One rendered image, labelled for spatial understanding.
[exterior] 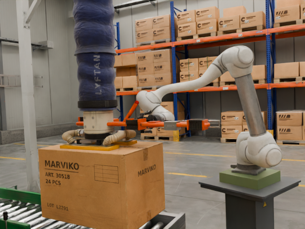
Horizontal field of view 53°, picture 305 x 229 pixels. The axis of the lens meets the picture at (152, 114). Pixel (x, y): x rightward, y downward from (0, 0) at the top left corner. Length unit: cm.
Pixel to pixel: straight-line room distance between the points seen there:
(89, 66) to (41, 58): 1115
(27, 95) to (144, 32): 605
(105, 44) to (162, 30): 803
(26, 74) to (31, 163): 125
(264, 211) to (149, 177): 90
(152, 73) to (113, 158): 829
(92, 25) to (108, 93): 37
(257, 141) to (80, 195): 106
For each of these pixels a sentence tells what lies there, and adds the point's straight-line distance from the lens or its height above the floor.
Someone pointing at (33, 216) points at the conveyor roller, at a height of 54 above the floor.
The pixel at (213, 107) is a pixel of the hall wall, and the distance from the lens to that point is 1035.
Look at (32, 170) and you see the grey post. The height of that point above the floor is 39.
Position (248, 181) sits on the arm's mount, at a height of 79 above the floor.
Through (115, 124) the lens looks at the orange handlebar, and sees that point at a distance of 170.
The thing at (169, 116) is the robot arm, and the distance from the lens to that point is 190.
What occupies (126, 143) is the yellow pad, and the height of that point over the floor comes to 109.
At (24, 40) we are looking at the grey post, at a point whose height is 222.
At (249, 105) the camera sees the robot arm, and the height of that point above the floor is 128.
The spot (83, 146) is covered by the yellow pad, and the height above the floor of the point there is 110.
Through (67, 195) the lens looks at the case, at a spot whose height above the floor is 83.
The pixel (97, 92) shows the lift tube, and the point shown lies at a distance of 169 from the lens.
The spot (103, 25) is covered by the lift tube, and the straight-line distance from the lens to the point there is 174.
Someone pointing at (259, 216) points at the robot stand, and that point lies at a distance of 221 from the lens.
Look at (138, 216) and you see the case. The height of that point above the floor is 75.
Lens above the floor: 134
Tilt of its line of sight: 3 degrees down
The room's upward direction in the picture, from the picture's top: 2 degrees counter-clockwise
